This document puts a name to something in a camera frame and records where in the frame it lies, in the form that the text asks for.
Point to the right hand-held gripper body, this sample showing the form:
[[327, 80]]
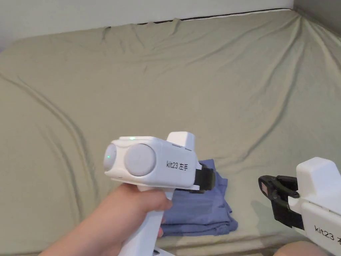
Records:
[[319, 202]]

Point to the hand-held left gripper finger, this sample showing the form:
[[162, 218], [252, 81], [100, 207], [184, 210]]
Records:
[[208, 178]]

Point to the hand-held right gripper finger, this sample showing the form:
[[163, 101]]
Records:
[[271, 186]]

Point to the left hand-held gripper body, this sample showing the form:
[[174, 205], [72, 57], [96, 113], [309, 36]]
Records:
[[165, 165]]

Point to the person's left forearm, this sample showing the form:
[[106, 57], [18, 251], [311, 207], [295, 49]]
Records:
[[80, 240]]

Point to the person's right hand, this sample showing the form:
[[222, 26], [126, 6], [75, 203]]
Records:
[[301, 249]]

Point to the person's left hand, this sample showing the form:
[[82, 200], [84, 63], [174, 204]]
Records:
[[128, 210]]

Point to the blue folded garment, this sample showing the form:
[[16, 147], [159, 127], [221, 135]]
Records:
[[197, 213]]

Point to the bed with pale green sheet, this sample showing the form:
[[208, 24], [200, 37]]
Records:
[[165, 80]]

